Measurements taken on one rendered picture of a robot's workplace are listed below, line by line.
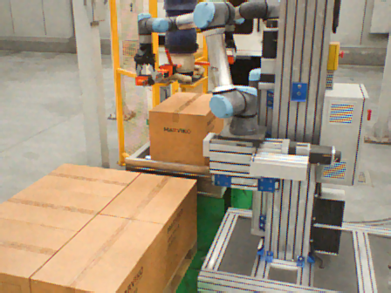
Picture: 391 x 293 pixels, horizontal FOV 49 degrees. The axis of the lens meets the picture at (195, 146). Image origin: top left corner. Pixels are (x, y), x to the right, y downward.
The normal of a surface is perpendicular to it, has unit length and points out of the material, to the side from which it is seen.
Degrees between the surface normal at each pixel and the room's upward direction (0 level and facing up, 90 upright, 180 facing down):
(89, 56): 90
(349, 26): 90
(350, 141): 90
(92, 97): 90
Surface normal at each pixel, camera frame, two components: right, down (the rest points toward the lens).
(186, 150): -0.29, 0.33
